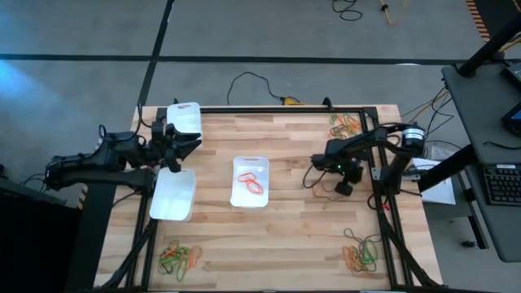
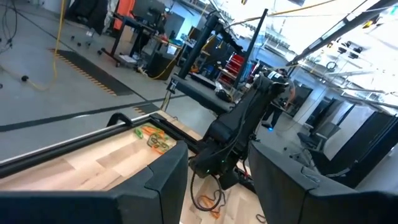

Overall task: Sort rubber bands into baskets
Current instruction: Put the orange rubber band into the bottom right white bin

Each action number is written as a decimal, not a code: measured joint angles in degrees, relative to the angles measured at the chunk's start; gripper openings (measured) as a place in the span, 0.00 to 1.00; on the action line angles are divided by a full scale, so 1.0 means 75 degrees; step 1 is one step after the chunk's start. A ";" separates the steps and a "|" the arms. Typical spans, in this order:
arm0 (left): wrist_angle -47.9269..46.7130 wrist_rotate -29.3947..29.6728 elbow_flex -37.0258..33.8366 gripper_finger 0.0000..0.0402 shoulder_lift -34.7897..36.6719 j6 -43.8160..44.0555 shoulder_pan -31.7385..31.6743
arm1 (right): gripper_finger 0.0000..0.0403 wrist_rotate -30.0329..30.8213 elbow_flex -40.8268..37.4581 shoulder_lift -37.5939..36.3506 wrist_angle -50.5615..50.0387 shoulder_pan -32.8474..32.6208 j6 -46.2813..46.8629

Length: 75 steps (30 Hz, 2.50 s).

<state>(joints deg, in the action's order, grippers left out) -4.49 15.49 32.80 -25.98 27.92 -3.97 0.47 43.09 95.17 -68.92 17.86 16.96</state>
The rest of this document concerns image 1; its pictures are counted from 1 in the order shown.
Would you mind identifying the black keyboard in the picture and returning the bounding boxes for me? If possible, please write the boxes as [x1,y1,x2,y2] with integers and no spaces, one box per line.
[479,163,521,207]

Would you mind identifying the black cable on desk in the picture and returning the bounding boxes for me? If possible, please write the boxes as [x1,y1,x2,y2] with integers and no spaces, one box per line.
[482,140,521,151]

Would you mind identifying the yellow cord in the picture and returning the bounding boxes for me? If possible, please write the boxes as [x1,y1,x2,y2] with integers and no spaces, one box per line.
[379,0,409,27]

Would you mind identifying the black coiled floor cable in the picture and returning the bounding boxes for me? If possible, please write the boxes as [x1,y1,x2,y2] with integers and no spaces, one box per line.
[331,0,364,23]

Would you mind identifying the rubber band pile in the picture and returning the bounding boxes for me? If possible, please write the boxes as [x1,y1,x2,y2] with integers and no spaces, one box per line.
[341,245,365,273]
[160,240,204,270]
[157,246,186,277]

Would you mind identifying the dark desk leg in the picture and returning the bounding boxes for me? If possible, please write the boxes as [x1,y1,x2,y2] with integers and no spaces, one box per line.
[417,144,478,193]

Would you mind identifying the black power cable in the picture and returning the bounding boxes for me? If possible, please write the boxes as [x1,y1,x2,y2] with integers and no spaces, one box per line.
[225,71,286,106]

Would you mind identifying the grey desk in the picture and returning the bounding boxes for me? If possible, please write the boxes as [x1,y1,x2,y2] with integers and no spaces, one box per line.
[440,60,521,264]

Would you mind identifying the black cabinet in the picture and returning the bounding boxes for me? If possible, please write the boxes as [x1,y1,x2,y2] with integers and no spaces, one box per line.
[0,178,85,293]

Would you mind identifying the white plastic basket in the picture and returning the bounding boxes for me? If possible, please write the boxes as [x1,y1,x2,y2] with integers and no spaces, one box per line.
[148,167,198,223]
[165,101,204,139]
[229,155,271,209]

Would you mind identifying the thin yellow floor cable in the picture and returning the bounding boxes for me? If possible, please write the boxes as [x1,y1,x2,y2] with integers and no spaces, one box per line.
[402,87,451,123]

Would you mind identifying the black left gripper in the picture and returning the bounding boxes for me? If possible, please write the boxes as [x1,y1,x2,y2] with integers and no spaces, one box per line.
[140,120,204,174]

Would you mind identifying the thin black floor cable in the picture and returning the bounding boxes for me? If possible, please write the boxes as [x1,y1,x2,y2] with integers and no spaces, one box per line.
[406,91,456,150]

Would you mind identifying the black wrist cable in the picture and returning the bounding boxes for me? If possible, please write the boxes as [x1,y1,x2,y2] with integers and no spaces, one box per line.
[97,103,144,142]
[301,164,327,190]

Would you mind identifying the black looped floor cable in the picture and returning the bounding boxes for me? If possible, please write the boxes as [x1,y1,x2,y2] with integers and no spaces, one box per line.
[19,173,55,193]

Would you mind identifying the blue-screen tablet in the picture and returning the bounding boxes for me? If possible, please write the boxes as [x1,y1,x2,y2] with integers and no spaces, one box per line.
[500,100,521,138]

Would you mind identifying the black diagonal pole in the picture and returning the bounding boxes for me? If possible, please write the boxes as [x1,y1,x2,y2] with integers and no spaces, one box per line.
[456,14,521,79]

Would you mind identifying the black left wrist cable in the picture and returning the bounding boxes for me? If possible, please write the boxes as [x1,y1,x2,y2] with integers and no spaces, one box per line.
[97,103,144,142]

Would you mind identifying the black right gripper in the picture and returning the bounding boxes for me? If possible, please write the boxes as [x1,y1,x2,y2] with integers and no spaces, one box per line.
[311,151,365,198]

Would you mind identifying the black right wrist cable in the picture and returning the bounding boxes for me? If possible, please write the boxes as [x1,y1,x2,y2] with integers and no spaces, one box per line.
[301,164,327,190]

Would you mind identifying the white paper sheet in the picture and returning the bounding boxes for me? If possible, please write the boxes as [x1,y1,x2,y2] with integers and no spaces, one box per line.
[409,156,458,206]

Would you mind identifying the black desk device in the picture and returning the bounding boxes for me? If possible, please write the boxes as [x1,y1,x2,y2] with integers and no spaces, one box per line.
[501,60,521,91]

